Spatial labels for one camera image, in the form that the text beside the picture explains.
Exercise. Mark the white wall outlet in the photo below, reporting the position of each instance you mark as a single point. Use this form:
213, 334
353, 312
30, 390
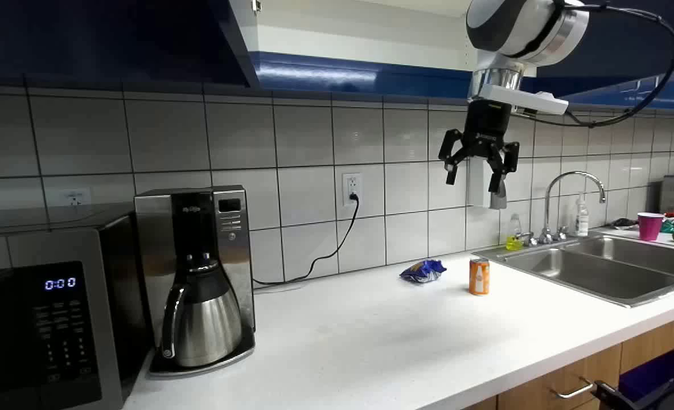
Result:
349, 185
75, 200

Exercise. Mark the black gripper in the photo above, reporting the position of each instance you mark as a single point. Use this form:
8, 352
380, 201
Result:
489, 126

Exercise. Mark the blue bin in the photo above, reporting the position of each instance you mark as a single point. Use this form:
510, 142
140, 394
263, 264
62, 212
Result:
657, 377

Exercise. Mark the blue cabinet door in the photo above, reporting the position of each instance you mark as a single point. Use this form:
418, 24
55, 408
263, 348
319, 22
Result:
634, 38
124, 38

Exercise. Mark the black steel coffee maker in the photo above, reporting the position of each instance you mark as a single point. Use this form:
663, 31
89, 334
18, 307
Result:
231, 229

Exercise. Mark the orange soda can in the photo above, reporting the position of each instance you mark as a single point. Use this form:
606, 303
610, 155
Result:
480, 277

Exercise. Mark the white soap dispenser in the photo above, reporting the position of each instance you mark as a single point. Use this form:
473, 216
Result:
477, 185

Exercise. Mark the blue wall cabinet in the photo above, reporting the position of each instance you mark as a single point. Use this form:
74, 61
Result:
352, 76

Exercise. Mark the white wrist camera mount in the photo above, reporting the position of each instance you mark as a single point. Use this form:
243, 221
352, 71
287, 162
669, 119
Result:
519, 97

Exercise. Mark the black steel microwave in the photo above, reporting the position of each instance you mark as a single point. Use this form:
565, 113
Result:
18, 342

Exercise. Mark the pink cup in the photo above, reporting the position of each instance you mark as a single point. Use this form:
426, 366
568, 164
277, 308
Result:
650, 226

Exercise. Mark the small white bottle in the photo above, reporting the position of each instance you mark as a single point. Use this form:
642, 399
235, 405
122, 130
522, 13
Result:
584, 221

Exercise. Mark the black stand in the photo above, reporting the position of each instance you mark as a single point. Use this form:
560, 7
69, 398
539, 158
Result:
610, 398

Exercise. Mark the wooden base cabinet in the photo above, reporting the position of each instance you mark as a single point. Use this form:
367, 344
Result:
565, 380

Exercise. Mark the steel coffee carafe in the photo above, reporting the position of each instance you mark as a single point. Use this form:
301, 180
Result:
209, 327

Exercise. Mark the blue snack wrapper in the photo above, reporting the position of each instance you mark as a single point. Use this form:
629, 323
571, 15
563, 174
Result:
421, 273

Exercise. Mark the metal cabinet hinge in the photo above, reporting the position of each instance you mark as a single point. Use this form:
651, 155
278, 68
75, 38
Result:
255, 5

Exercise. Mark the stainless steel sink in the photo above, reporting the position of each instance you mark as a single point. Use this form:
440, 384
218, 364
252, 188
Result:
602, 277

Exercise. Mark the yellow dish soap bottle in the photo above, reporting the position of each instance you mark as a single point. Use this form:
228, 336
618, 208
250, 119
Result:
513, 243

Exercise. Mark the chrome faucet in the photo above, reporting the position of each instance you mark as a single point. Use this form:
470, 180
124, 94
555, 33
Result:
550, 196

